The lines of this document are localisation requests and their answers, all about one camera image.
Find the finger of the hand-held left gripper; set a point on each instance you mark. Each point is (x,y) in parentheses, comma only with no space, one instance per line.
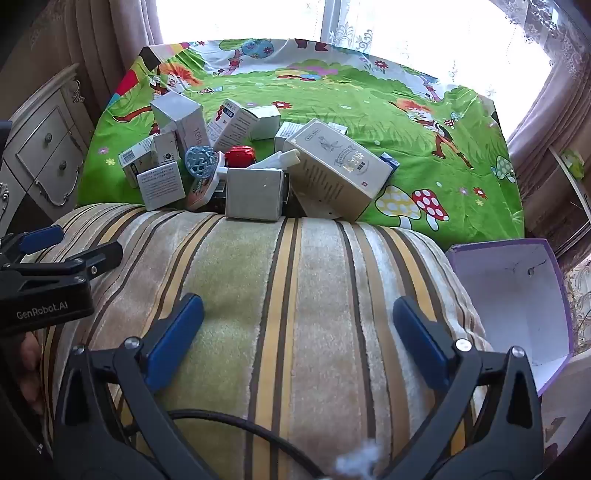
(44,237)
(101,256)

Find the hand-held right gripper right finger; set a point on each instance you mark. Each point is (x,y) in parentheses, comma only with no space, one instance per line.
(418,341)

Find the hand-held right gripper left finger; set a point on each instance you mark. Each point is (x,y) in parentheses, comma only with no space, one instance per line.
(178,341)

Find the white box with small print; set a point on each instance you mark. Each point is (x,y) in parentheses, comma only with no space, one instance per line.
(161,187)

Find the purple cardboard storage box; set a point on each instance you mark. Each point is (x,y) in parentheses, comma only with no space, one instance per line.
(508,300)

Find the person's left hand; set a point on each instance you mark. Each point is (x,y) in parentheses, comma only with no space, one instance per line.
(27,369)

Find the white carved nightstand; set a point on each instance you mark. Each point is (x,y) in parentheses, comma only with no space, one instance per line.
(46,152)

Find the small white red-blue label box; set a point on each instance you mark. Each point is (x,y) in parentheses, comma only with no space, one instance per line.
(134,159)

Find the orange green blister pack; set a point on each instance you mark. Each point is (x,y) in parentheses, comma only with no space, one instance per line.
(203,194)

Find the white fluff tuft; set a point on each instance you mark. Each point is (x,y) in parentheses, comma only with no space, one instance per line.
(358,461)

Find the blue mesh ball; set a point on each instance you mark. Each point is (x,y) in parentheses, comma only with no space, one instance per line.
(201,161)

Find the tall white cardboard box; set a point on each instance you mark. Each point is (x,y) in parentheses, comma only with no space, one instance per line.
(184,120)

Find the wide white cardboard box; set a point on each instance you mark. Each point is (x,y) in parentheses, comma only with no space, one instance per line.
(254,194)

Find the red toy car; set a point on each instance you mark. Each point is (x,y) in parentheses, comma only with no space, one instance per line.
(240,157)

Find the white teal toothpaste box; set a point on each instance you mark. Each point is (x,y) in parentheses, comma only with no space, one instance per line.
(390,164)

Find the large beige printed box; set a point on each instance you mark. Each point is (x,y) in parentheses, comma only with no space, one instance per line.
(337,175)

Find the large white red-blue label box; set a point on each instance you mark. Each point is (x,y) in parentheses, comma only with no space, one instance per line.
(233,124)

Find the beige pleated curtain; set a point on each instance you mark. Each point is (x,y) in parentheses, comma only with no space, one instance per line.
(115,46)

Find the plain white cardboard box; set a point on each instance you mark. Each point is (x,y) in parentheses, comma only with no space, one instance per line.
(265,122)

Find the green cartoon printed bedsheet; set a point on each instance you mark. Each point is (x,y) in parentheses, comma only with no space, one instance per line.
(369,129)

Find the white box with black text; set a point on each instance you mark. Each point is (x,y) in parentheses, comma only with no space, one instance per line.
(286,136)

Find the green tissue pack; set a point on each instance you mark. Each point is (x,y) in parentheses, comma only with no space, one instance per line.
(574,161)

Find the patterned mauve drape curtain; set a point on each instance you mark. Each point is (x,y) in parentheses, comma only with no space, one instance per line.
(545,129)

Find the sheer embroidered lace curtain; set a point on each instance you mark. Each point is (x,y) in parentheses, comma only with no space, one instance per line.
(535,23)

